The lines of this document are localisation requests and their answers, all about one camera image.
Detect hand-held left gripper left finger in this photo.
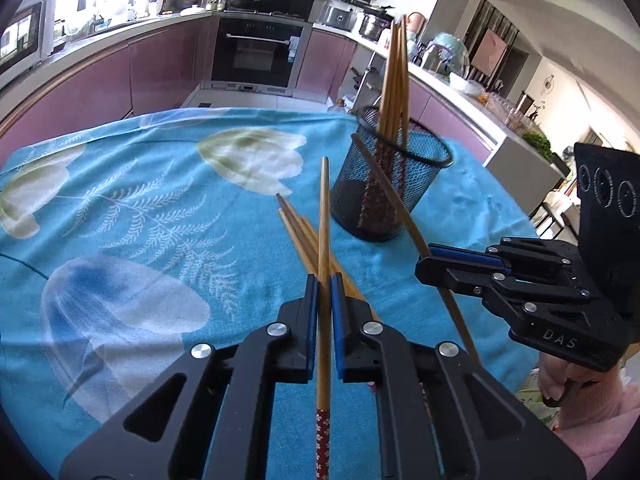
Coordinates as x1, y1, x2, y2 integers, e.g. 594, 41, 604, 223
59, 274, 321, 480

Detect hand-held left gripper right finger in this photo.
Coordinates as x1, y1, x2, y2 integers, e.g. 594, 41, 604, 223
330, 273, 587, 480

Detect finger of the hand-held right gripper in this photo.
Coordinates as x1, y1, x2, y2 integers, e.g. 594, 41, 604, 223
415, 256, 613, 333
429, 239, 573, 276

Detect dark brown wooden chopstick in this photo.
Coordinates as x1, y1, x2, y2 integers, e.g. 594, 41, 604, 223
351, 136, 481, 365

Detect wooden chopstick red patterned end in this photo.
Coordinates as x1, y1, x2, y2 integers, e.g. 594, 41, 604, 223
277, 208, 317, 276
390, 13, 412, 233
380, 16, 405, 233
370, 19, 401, 231
315, 156, 333, 480
300, 216, 371, 311

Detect chopsticks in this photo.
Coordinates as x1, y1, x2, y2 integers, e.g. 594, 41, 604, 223
276, 193, 378, 322
360, 22, 397, 228

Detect black mesh utensil holder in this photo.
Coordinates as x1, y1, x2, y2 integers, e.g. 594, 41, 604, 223
330, 105, 455, 243

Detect person's right forearm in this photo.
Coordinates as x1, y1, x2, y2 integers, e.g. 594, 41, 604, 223
560, 375, 640, 480

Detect person's right hand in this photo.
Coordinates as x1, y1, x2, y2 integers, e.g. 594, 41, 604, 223
537, 357, 601, 406

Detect green potted plant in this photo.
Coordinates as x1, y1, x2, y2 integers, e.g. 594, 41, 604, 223
522, 130, 553, 161

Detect clear plastic snack container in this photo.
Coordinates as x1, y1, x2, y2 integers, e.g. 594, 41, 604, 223
487, 92, 538, 133

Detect white bowl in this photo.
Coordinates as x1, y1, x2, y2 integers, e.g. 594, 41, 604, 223
449, 72, 483, 96

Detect blue floral tablecloth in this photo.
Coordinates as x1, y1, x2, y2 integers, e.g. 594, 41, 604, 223
0, 107, 541, 480

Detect mint green container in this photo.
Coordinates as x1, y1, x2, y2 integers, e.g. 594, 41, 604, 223
429, 32, 470, 73

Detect pink base cabinets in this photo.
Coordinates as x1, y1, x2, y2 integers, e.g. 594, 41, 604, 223
0, 10, 221, 148
295, 27, 501, 161

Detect steel rice cooker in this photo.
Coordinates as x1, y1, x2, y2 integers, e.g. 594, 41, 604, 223
320, 6, 358, 30

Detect black built-in oven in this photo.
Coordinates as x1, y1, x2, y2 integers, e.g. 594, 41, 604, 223
210, 16, 306, 92

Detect white microwave oven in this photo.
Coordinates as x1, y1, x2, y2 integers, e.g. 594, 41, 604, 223
0, 0, 57, 90

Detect framed pink wall picture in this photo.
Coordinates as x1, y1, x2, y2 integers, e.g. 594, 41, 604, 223
472, 29, 507, 77

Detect striped wooden wall panel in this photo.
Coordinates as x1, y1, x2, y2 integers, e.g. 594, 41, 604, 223
462, 0, 521, 86

